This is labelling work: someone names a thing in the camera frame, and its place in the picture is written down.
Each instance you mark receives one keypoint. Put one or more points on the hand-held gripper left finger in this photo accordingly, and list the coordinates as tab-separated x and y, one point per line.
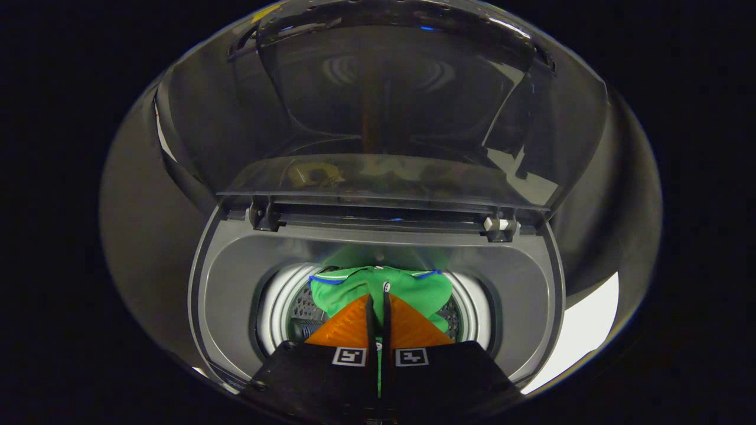
370	324

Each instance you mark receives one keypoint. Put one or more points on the green polo shirt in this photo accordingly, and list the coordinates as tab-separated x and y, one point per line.
354	283

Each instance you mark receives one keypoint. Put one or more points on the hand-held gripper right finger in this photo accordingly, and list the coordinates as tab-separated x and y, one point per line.
385	324

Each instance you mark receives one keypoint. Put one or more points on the white flat panel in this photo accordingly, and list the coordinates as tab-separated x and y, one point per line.
585	330

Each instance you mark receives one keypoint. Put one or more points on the dark washing machine lid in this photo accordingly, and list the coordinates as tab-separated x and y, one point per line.
384	106

